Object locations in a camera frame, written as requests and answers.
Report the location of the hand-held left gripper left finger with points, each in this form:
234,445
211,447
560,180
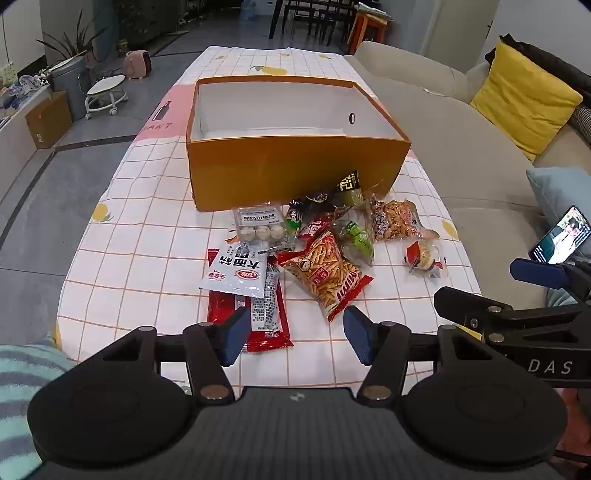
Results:
233,334

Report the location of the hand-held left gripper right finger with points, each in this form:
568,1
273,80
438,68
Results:
358,333

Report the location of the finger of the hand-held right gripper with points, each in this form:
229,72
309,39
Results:
538,272
508,318

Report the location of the large red snack packet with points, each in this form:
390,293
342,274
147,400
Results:
221,311

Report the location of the white noodle snack packet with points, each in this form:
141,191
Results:
235,272

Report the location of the orange stick snack packet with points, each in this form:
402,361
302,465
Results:
323,272

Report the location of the translucent green snack packet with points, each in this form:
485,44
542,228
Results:
358,240

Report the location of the small clear red-label packet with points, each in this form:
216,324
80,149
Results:
422,258

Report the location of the red and brown snack packet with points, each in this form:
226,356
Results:
315,228

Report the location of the clear packet of white balls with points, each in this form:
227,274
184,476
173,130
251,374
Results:
258,221

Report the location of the peanut snack packet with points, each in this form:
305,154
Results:
397,219

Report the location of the dark green gold-print packet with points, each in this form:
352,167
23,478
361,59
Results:
348,189

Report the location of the orange cardboard box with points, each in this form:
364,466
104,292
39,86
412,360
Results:
277,175

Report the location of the smartphone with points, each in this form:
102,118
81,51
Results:
561,235

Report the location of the light blue cushion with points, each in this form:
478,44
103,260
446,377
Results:
558,189

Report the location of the beige sofa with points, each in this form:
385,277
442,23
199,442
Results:
461,161

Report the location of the yellow cushion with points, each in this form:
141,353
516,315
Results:
526,99

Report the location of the dark cloth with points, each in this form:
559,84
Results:
554,60

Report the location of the teal striped cloth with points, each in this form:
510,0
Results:
23,383

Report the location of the white wheeled stool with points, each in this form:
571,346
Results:
106,90

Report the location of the brown cardboard carton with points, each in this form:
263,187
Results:
48,120

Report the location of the pink heater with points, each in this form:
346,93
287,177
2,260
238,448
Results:
137,64

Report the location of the grey trash bin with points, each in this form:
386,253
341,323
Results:
69,87

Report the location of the orange stool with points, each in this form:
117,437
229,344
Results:
369,27

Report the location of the low white shelf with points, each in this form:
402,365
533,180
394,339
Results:
14,124

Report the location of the blue water bottle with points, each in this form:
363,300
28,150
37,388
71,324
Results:
250,9

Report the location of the dark dining table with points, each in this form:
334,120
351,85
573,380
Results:
318,7

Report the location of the long-leaf potted plant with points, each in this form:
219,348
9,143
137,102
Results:
76,44

